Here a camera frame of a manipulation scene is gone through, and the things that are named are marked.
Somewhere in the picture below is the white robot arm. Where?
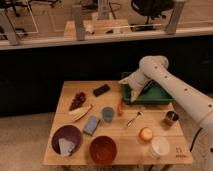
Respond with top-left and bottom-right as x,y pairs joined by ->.
119,55 -> 213,171

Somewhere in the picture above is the orange brown bowl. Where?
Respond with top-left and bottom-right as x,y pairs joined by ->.
89,136 -> 117,165

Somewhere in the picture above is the grey cloth in bowl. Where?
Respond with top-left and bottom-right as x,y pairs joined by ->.
59,138 -> 75,157

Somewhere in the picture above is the black rectangular block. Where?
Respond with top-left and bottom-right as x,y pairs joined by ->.
93,84 -> 110,97

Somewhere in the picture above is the blue cup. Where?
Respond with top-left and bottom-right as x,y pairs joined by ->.
102,107 -> 114,122

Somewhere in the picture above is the orange carrot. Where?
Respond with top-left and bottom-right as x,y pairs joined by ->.
117,99 -> 124,116

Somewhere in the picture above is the pale banana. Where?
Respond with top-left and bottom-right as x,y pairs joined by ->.
69,105 -> 92,122

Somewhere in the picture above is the metal spoon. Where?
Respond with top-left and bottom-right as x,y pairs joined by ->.
126,111 -> 143,127

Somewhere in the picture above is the green plastic tray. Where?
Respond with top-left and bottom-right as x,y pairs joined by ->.
121,82 -> 173,105

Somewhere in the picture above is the red yellow apple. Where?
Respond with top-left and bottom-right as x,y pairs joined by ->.
139,127 -> 153,141

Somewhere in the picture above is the small metal cup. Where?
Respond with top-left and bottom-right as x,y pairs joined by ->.
164,111 -> 179,126

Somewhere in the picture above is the black office chair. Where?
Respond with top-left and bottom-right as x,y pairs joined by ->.
131,0 -> 174,24

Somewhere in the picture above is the black cable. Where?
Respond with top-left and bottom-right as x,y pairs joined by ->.
189,127 -> 203,152

